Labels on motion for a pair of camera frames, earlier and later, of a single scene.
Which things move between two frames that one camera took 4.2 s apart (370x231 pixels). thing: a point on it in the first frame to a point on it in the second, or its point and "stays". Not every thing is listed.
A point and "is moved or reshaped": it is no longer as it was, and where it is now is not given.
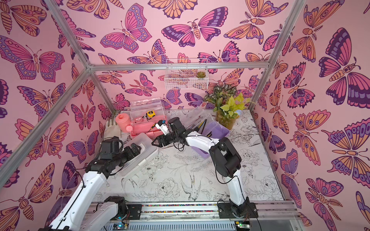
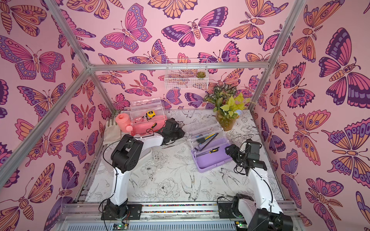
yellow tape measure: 151,113 stays
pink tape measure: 138,119 stays
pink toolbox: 145,113 stays
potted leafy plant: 227,105 stays
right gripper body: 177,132 to 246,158
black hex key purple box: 204,126 to 213,138
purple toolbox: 203,122 is moved or reshaped
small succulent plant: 201,74 stays
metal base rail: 204,216 stays
